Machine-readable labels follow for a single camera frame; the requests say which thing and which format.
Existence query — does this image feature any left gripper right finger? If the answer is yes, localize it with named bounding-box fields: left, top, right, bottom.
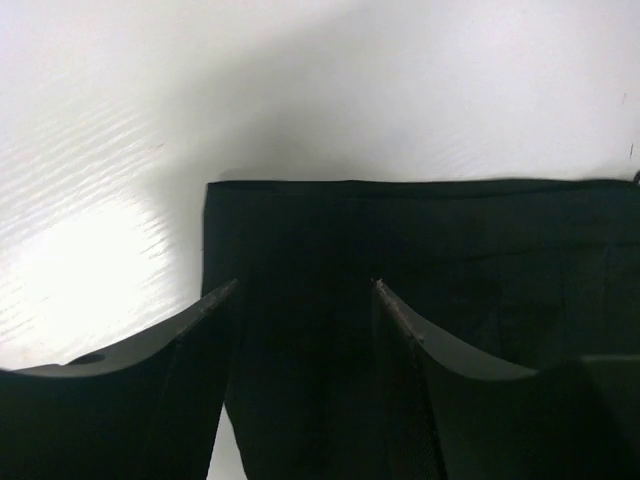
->
left=373, top=282, right=639, bottom=479

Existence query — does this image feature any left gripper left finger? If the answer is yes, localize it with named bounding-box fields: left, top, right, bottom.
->
left=1, top=282, right=238, bottom=479

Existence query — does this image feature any black skirt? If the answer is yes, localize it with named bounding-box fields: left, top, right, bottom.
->
left=202, top=180, right=639, bottom=479

